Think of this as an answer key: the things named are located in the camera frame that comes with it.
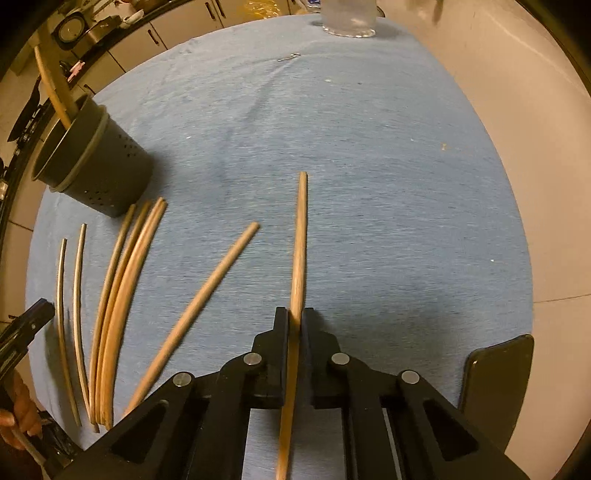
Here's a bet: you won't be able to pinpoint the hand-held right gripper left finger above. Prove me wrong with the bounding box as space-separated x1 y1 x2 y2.
60 306 290 480

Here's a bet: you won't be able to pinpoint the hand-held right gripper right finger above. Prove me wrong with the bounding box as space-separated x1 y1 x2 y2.
301 308 528 480

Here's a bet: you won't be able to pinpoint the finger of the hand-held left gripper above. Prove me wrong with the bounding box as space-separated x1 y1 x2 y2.
0 298 56 370

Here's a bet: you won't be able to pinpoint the thin pale chopstick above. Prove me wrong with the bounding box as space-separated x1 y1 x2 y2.
73 223 100 433
55 237 83 428

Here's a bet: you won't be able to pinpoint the dark grey perforated utensil holder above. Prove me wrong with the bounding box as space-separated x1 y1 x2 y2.
30 93 154 219

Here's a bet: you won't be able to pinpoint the person's left hand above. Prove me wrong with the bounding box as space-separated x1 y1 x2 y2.
0 368 45 450

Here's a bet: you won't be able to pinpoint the blue tablecloth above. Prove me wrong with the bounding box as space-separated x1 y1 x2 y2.
25 14 534 480

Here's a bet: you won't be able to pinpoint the black smartphone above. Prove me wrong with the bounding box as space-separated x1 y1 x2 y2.
457 333 535 455

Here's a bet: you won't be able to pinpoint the black round rice cooker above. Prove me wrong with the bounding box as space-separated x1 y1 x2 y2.
58 16 87 51

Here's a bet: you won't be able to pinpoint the frosted glass mug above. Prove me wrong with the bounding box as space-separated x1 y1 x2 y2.
321 0 379 38

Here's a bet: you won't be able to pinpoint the beige lower kitchen cabinets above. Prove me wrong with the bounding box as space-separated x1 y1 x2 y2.
83 0 264 88

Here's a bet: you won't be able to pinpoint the yellow plastic bag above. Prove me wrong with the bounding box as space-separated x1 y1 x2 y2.
247 0 282 17

